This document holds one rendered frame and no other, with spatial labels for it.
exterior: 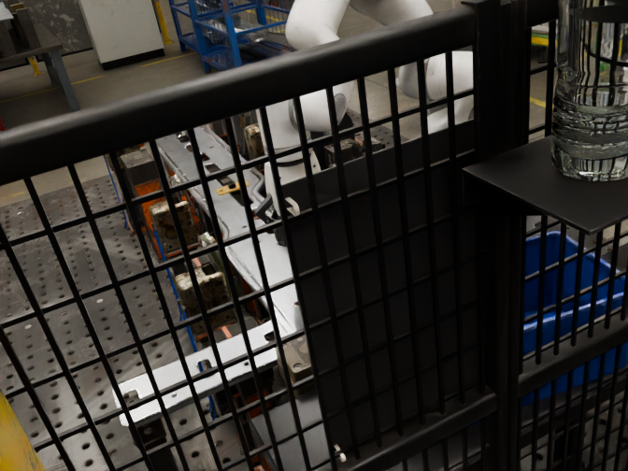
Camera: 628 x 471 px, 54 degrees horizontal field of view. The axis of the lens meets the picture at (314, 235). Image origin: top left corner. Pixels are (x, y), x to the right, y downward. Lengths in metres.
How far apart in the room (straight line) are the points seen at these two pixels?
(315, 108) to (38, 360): 1.07
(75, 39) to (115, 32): 0.93
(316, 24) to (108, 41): 7.19
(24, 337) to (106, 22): 6.58
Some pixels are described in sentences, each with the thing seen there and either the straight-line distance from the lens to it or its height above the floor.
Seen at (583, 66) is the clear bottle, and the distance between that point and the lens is 0.45.
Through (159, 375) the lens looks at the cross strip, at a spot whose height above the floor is 1.00.
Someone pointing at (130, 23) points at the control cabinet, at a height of 0.47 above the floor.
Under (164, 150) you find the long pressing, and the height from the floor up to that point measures 1.00.
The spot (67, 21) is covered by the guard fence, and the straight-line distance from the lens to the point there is 8.96.
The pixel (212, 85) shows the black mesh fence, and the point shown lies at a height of 1.55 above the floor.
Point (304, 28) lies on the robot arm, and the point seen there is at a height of 1.43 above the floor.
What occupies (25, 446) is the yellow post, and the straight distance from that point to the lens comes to 0.44.
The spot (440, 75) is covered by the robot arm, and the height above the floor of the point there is 1.18.
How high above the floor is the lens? 1.65
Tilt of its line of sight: 30 degrees down
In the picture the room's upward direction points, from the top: 10 degrees counter-clockwise
